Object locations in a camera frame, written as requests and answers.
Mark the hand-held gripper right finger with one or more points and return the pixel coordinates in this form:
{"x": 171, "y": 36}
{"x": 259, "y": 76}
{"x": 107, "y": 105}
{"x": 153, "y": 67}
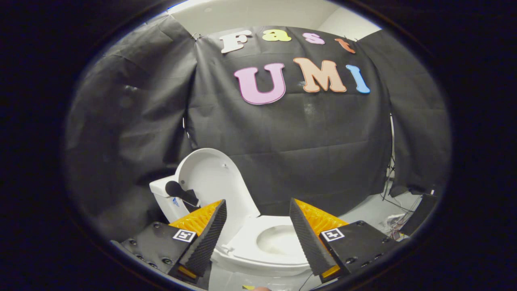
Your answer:
{"x": 307, "y": 238}

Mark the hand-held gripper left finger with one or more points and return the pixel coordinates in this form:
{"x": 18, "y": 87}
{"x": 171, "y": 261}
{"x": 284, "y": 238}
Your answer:
{"x": 208, "y": 238}

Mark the white toilet lid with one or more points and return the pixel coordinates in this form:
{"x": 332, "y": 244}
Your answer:
{"x": 214, "y": 178}

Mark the white toilet seat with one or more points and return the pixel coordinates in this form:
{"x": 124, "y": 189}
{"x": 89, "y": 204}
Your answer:
{"x": 246, "y": 246}

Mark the white ceramic toilet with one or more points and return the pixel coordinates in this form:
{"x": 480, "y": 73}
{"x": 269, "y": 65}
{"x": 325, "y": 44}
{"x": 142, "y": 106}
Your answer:
{"x": 159, "y": 198}

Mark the small yellow black floor sticker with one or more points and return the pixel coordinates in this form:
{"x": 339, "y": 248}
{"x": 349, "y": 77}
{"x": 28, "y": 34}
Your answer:
{"x": 248, "y": 287}

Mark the black backdrop cloth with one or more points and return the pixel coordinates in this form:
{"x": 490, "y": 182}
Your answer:
{"x": 303, "y": 137}

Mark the black box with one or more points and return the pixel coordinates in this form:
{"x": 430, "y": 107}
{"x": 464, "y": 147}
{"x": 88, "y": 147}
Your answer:
{"x": 420, "y": 212}

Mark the backdrop stand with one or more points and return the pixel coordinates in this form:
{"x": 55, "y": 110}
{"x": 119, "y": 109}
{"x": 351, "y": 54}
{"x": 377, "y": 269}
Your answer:
{"x": 391, "y": 157}

